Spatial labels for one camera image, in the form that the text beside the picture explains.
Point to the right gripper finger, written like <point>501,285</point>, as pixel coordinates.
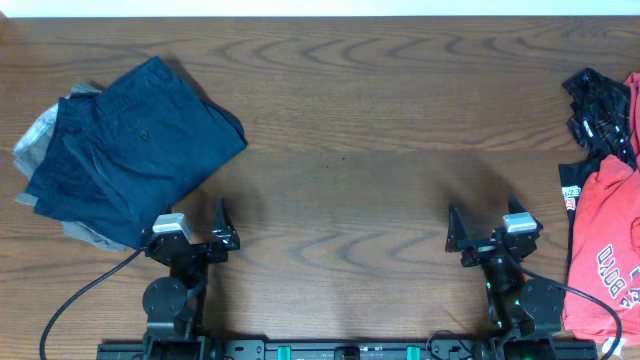
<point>514,206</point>
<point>457,235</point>

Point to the black patterned garment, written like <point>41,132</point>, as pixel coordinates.
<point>600,124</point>

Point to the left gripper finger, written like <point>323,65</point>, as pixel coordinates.
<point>222,224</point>
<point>166,210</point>

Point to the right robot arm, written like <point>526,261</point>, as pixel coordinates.
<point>524,309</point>

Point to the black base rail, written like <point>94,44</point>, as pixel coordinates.
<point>434,348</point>

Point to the red printed t-shirt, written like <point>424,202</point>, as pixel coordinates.
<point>605,262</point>

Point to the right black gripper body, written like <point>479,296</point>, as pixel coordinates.
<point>480,251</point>

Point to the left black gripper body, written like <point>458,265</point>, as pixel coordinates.
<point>214,255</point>

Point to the navy blue folded shorts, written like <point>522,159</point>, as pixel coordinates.
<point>118,159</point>

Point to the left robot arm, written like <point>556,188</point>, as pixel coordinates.
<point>174,304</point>

